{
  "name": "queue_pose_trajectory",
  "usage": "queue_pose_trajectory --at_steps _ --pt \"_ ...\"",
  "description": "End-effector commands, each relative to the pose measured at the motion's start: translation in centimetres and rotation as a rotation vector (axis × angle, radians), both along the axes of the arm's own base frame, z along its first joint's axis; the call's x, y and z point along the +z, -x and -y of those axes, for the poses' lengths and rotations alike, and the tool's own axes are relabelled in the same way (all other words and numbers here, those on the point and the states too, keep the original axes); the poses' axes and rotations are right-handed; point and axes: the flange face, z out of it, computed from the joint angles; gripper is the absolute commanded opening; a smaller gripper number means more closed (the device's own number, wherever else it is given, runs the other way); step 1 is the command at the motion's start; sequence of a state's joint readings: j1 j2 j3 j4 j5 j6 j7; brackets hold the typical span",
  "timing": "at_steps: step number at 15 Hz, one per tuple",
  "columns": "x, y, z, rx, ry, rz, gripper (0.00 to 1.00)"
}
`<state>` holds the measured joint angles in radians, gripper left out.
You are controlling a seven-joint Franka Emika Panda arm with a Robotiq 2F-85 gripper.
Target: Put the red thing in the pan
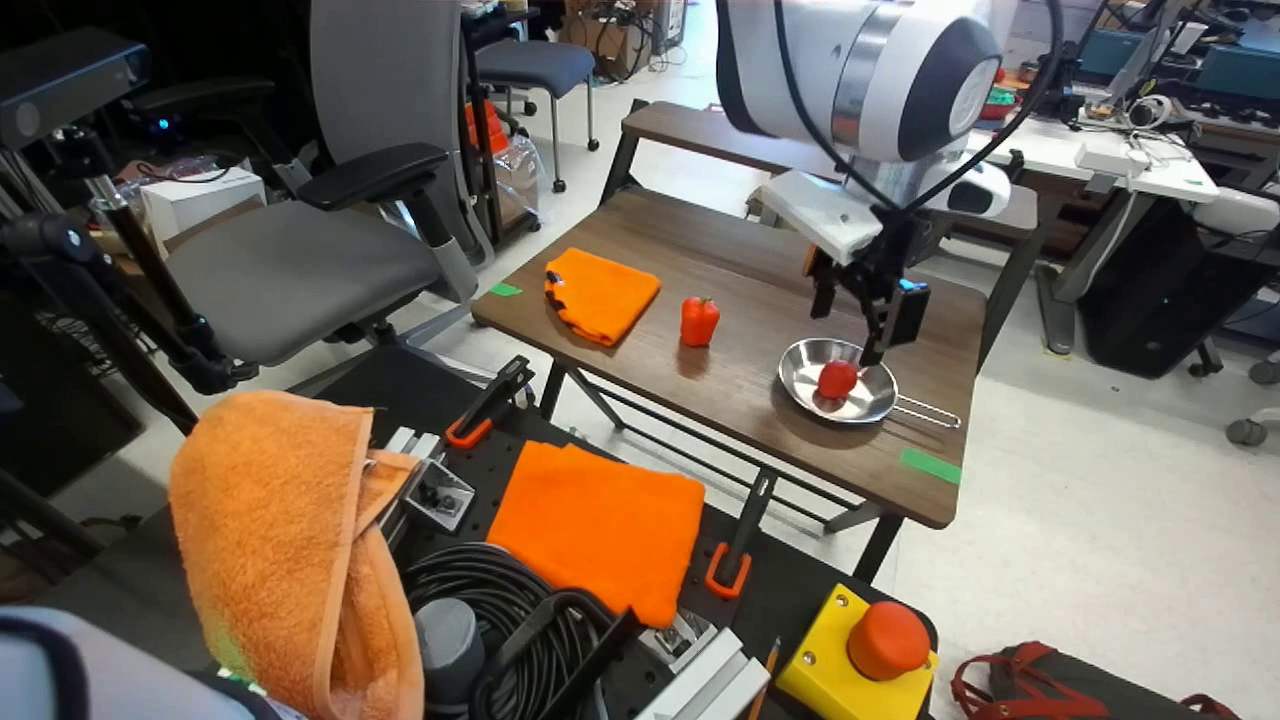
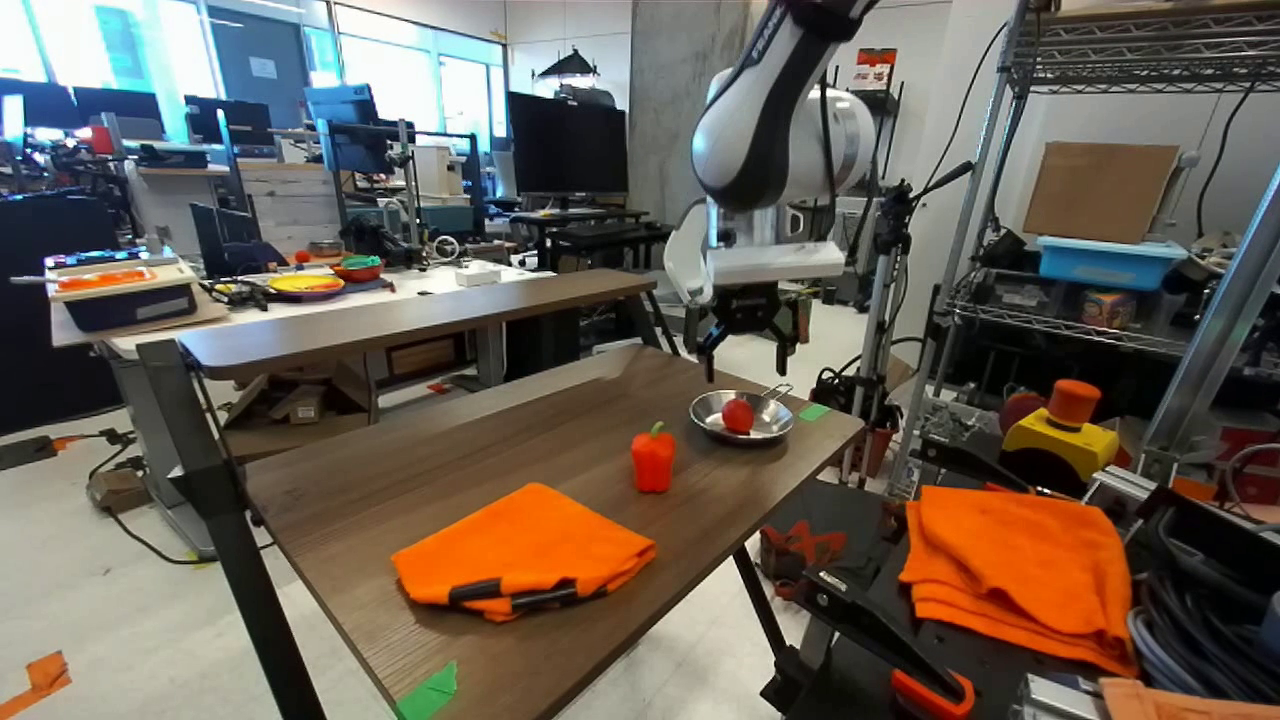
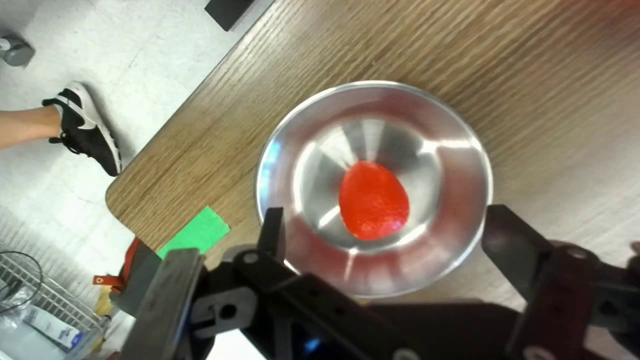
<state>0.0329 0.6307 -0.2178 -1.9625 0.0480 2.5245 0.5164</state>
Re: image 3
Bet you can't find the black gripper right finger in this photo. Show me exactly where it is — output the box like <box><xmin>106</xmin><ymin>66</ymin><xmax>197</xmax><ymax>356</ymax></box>
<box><xmin>482</xmin><ymin>203</ymin><xmax>596</xmax><ymax>318</ymax></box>

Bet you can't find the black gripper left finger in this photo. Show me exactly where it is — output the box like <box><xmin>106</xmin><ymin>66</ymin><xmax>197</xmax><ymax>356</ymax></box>
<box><xmin>237</xmin><ymin>207</ymin><xmax>366</xmax><ymax>323</ymax></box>

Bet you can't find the red egg-shaped toy fruit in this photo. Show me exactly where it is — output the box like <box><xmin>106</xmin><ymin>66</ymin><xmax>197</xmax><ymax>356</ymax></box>
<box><xmin>337</xmin><ymin>161</ymin><xmax>412</xmax><ymax>245</ymax></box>

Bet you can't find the silver metal pan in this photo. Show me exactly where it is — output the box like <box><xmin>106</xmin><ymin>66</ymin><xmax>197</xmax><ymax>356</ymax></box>
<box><xmin>254</xmin><ymin>79</ymin><xmax>496</xmax><ymax>300</ymax></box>

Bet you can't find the large green tape strip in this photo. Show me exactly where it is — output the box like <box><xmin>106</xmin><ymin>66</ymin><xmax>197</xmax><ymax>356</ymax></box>
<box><xmin>156</xmin><ymin>205</ymin><xmax>231</xmax><ymax>263</ymax></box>

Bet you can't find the black white sneaker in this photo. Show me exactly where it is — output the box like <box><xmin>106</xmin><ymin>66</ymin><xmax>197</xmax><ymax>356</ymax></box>
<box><xmin>39</xmin><ymin>80</ymin><xmax>123</xmax><ymax>178</ymax></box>

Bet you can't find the person's bare leg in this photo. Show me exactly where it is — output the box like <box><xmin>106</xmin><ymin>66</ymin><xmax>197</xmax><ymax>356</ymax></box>
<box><xmin>0</xmin><ymin>106</ymin><xmax>65</xmax><ymax>151</ymax></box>

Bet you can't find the grey chair caster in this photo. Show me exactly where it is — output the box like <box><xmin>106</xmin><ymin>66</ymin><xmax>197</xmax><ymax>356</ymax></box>
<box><xmin>0</xmin><ymin>32</ymin><xmax>37</xmax><ymax>71</ymax></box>

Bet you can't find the red strap black bag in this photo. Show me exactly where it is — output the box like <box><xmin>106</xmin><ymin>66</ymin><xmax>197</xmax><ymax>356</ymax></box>
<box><xmin>92</xmin><ymin>237</ymin><xmax>145</xmax><ymax>296</ymax></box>

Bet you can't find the wire mesh basket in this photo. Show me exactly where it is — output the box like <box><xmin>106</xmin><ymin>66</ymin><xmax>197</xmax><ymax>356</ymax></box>
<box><xmin>0</xmin><ymin>248</ymin><xmax>110</xmax><ymax>360</ymax></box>

